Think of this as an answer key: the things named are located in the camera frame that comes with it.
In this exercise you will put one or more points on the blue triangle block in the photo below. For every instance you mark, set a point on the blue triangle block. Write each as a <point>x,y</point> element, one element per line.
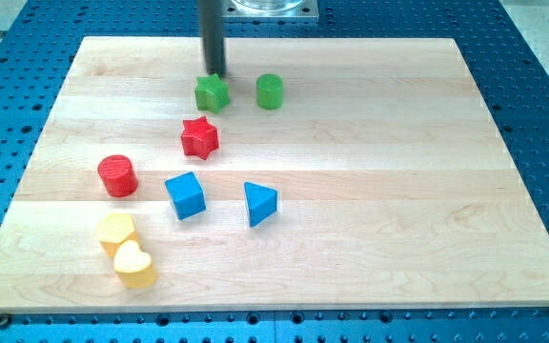
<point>261,202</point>

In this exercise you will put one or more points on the green cylinder block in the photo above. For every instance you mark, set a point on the green cylinder block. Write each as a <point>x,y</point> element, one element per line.
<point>269,91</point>

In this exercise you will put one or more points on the light wooden board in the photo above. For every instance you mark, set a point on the light wooden board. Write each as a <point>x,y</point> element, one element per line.
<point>395,187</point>

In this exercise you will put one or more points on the yellow hexagon block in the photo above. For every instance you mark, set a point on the yellow hexagon block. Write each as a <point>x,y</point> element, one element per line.
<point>115,229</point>

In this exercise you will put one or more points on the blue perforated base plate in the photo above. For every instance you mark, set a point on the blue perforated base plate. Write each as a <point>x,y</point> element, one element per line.
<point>40,42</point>

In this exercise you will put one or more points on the blue cube block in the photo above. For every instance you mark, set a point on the blue cube block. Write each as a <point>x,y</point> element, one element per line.
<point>186,195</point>

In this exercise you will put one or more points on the red star block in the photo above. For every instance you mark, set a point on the red star block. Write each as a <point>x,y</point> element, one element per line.
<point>199,137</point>

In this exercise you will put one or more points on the red cylinder block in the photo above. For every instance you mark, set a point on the red cylinder block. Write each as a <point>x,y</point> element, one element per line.
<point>117,175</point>

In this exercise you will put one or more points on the yellow heart block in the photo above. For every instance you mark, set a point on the yellow heart block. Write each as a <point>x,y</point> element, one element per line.
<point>134,267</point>

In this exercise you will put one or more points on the green star block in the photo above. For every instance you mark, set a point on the green star block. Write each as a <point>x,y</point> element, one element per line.
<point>211,93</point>

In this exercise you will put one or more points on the silver robot mounting plate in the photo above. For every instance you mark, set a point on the silver robot mounting plate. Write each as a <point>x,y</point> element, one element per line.
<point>270,10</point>

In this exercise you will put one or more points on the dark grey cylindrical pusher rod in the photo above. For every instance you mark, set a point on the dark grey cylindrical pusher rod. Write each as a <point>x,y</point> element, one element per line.
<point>211,28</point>

